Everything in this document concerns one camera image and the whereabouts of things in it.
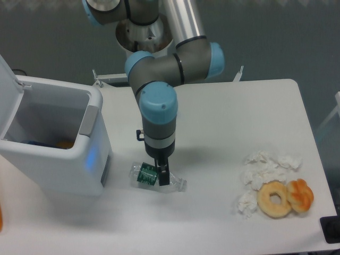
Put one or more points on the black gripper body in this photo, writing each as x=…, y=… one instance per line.
x=160, y=155

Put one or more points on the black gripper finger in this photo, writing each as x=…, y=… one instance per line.
x=163, y=171

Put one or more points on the clear plastic bottle green label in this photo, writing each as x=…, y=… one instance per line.
x=145, y=176

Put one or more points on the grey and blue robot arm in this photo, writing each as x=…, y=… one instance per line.
x=190, y=57

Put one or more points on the crumpled white tissue middle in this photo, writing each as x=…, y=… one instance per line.
x=256, y=177

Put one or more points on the crumpled white tissue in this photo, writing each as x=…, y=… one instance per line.
x=256, y=177
x=287, y=161
x=247, y=204

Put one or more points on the crumpled white tissue bottom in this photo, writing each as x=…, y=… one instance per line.
x=247, y=204

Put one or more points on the white trash bin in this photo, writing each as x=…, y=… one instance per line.
x=52, y=111

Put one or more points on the orange item inside bin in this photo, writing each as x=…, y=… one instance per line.
x=65, y=144

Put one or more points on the crumpled white tissue top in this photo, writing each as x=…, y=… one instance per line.
x=287, y=161

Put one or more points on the orange glazed twisted bun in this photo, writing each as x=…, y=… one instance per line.
x=299, y=195

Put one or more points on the white trash bin lid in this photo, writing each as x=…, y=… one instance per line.
x=11, y=96

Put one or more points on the orange object at left edge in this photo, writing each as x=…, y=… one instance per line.
x=1, y=218

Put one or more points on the black device at table edge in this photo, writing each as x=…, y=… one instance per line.
x=330, y=228

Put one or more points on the white table bracket right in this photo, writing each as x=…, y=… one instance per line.
x=238, y=75

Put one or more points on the plain ring donut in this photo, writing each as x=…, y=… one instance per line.
x=272, y=200

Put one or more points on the white frame at right edge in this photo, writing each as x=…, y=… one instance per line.
x=329, y=123

